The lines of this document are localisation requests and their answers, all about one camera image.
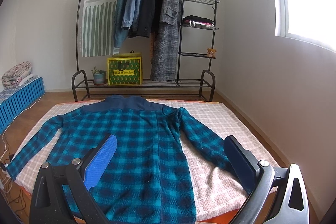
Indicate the green striped white cloth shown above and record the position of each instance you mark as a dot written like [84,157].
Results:
[97,28]

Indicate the yellow green gift bag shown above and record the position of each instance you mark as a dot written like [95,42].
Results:
[125,69]

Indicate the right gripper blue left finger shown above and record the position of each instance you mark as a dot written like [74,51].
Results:
[96,161]

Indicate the small brown teddy bear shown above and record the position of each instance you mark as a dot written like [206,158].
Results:
[211,52]

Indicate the grey plaid long coat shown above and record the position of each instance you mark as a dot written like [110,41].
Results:
[164,61]

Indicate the light blue denim jacket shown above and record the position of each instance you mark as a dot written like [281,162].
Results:
[131,14]

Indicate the black blazer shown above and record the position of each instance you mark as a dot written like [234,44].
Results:
[148,19]

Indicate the teal denim jacket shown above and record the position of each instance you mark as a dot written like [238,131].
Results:
[120,33]

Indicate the teal plaid fleece jacket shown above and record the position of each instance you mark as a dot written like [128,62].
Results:
[148,178]

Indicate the floral folded bedding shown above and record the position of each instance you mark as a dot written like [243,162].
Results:
[16,74]

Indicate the blue slatted crate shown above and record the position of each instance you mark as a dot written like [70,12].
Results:
[18,99]

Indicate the potted plant in teal pot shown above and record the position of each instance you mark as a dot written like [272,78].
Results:
[99,76]

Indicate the folded clothes on shelf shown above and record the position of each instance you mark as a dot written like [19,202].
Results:
[198,22]

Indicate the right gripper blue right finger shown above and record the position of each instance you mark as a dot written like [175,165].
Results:
[243,162]

